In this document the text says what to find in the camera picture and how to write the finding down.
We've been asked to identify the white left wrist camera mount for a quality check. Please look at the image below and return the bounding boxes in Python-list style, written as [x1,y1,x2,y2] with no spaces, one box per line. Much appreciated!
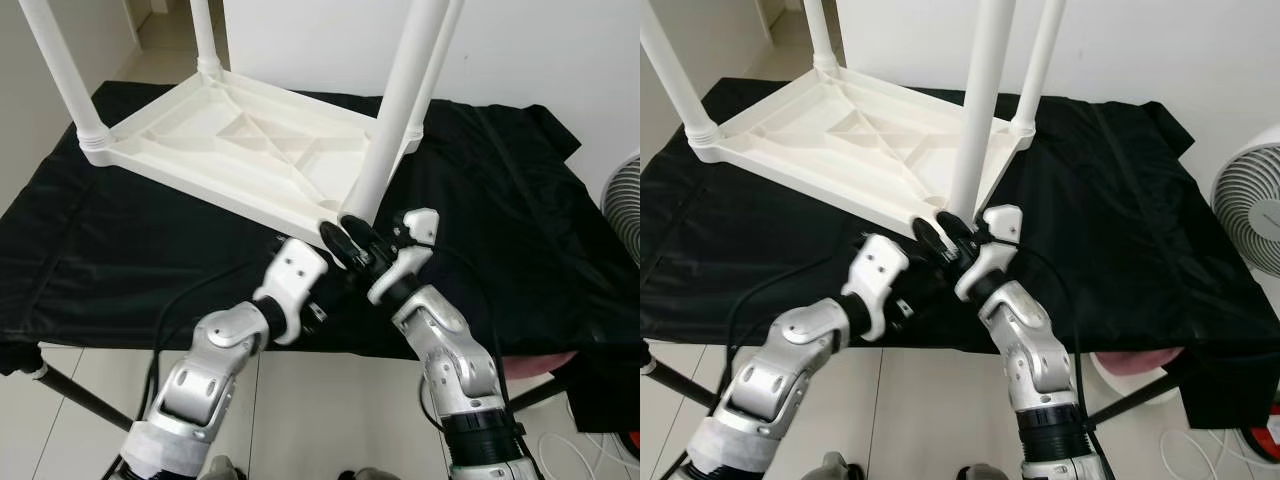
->
[252,238,331,346]
[840,233,911,341]

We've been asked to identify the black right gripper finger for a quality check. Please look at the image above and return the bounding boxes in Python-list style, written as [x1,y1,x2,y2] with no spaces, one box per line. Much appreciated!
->
[935,210,977,247]
[340,213,387,251]
[910,218,956,264]
[320,222,367,271]

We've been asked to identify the white round base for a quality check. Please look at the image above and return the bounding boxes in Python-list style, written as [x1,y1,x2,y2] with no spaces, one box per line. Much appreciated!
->
[1092,352,1176,391]

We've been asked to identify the white electric fan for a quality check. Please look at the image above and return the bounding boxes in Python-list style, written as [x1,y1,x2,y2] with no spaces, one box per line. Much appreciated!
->
[600,150,641,263]
[1210,140,1280,273]

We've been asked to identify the pink plastic stool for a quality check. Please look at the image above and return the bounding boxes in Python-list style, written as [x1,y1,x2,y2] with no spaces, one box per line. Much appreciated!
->
[500,350,581,379]
[1100,348,1191,376]

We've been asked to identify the white plastic children table top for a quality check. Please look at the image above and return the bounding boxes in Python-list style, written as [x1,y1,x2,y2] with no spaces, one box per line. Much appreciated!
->
[80,65,426,241]
[690,62,1036,241]

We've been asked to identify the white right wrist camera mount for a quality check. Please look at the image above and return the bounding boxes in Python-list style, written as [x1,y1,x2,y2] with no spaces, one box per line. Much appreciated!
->
[953,205,1024,301]
[365,208,441,306]

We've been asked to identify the white floor cable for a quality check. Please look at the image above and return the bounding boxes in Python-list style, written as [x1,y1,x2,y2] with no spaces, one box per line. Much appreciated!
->
[540,425,641,480]
[1160,425,1280,480]

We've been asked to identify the white plastic table leg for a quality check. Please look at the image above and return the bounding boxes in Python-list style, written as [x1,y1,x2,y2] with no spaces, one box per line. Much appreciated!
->
[1008,0,1069,136]
[945,0,1019,223]
[340,0,451,227]
[405,0,466,136]
[640,0,719,151]
[190,0,223,77]
[805,0,841,74]
[18,0,111,153]

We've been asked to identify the black tablecloth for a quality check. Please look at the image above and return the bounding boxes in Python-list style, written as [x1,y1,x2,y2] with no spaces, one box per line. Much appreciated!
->
[640,78,1280,431]
[0,80,641,433]

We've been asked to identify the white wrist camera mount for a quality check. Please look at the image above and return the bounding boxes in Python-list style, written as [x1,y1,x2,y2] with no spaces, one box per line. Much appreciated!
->
[365,208,441,306]
[252,238,331,346]
[840,233,911,341]
[953,205,1024,301]

